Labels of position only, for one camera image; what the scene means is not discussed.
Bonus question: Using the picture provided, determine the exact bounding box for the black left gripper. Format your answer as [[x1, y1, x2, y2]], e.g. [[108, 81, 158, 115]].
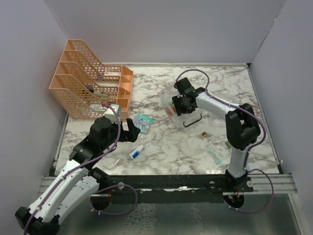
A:
[[101, 117, 140, 151]]

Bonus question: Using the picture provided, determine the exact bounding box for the teal bandage packet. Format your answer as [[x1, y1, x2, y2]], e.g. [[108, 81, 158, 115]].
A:
[[134, 119, 152, 134], [136, 114, 155, 125]]

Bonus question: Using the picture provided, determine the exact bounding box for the brown syrup bottle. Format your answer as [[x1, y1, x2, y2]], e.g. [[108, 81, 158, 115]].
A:
[[170, 104, 176, 112]]

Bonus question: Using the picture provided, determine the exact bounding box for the clear medicine kit box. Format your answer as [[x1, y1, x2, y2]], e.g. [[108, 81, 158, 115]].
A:
[[160, 83, 232, 129]]

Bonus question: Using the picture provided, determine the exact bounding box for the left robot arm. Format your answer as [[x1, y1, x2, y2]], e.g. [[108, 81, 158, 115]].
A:
[[15, 117, 140, 235]]

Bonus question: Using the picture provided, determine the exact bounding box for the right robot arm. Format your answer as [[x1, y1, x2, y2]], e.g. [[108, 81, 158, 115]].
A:
[[172, 78, 261, 191]]

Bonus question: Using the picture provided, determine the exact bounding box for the blue white wrapped tube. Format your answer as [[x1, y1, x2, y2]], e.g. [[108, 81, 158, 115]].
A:
[[129, 142, 151, 160]]

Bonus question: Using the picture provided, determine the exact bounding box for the tube package in organizer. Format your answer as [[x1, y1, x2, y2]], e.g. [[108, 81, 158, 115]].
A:
[[89, 104, 108, 112]]

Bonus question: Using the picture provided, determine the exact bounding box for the stapler in organizer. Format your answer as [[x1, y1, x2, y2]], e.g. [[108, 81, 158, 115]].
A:
[[88, 89, 109, 98]]

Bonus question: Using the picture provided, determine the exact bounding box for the small green box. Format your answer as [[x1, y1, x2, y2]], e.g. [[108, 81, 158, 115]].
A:
[[225, 141, 231, 148]]

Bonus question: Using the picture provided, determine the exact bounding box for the red white box in organizer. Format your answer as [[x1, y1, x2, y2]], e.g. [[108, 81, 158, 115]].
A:
[[104, 71, 121, 76]]

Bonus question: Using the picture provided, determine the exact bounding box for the clear teal wrapped pad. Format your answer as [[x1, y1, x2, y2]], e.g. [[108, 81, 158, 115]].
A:
[[207, 147, 225, 165]]

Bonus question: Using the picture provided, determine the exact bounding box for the orange plastic file organizer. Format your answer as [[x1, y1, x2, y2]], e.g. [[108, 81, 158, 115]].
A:
[[49, 39, 134, 120]]

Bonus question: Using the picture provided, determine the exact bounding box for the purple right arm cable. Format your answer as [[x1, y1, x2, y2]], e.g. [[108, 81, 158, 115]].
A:
[[175, 69, 276, 213]]

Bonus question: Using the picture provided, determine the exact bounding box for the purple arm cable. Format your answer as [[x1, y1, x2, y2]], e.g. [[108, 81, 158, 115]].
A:
[[23, 104, 140, 235], [175, 69, 276, 213]]

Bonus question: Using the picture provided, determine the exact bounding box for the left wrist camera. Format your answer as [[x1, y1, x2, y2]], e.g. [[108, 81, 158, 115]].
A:
[[104, 104, 122, 123]]

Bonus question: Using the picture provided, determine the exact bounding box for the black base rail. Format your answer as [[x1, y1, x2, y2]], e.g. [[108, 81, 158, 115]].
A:
[[88, 168, 253, 204]]

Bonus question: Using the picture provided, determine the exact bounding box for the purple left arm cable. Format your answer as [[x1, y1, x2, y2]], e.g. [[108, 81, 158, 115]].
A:
[[23, 104, 140, 235]]

